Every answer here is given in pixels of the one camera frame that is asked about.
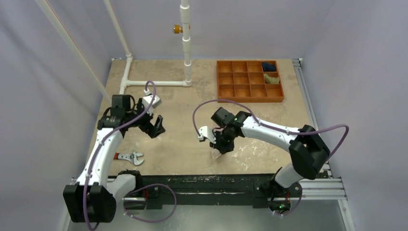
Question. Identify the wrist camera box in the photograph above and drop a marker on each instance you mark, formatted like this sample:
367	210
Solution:
206	133
154	101

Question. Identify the aluminium frame rails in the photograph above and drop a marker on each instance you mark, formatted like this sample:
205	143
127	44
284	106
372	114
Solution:
319	188

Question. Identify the orange yellow valve knob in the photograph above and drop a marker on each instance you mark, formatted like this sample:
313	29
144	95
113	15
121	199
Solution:
178	29

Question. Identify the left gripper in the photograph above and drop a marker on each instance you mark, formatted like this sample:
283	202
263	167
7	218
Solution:
148	127

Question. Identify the pink and white underwear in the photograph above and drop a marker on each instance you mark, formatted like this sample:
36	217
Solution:
215	154

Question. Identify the orange compartment tray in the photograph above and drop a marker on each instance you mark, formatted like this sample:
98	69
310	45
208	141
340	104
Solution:
242	81

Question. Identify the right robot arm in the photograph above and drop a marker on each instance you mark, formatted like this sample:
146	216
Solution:
307	150

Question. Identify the rolled blue cloth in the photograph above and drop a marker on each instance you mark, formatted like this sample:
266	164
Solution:
267	67

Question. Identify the white PVC pipe frame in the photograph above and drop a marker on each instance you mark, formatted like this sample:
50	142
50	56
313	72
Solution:
97	31

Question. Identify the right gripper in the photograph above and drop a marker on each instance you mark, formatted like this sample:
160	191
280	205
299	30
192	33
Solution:
223	146

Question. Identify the rolled olive cloth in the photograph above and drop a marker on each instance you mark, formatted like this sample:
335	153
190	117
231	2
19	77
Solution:
271	80

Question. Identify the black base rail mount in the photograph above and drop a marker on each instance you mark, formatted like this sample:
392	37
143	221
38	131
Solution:
254	190

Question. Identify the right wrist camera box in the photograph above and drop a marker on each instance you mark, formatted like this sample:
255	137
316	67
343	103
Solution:
206	133

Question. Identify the adjustable wrench red handle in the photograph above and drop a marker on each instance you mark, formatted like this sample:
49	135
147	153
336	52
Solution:
131	157

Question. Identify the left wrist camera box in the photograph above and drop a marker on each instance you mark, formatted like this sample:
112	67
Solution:
154	101

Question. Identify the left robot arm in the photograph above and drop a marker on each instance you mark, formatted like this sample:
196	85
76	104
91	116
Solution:
92	198

